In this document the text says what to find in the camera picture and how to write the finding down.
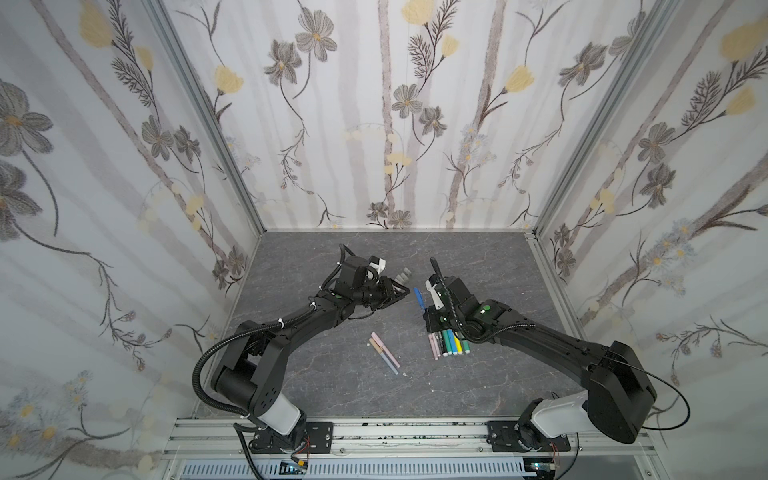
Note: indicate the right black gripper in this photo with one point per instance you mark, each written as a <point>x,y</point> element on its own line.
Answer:
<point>447,292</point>

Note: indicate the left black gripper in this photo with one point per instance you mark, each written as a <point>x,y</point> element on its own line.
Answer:
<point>387,291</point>

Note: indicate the blue pen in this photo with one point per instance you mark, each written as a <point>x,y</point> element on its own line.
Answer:
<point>419,299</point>

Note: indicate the blue marker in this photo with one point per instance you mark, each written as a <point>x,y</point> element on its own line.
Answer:
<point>453,342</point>

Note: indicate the dark green marker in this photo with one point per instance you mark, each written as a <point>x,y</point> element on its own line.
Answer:
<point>447,341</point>

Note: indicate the black white pen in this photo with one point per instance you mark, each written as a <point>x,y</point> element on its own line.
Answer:
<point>443,348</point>

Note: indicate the purple pink pen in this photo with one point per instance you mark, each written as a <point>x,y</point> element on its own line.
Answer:
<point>432,345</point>

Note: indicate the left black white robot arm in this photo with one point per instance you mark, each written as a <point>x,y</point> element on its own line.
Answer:
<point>228,376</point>

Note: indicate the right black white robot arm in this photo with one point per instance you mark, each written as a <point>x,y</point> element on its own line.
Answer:
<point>616,394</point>

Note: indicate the light pink pen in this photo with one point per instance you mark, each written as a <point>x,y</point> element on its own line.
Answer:
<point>385,349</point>

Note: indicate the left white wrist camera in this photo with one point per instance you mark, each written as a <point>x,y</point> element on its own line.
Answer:
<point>356,271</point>

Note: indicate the grey ventilated cable duct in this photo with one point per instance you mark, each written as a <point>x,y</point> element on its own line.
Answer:
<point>398,468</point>

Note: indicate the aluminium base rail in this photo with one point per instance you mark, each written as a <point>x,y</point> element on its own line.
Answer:
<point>209,449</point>

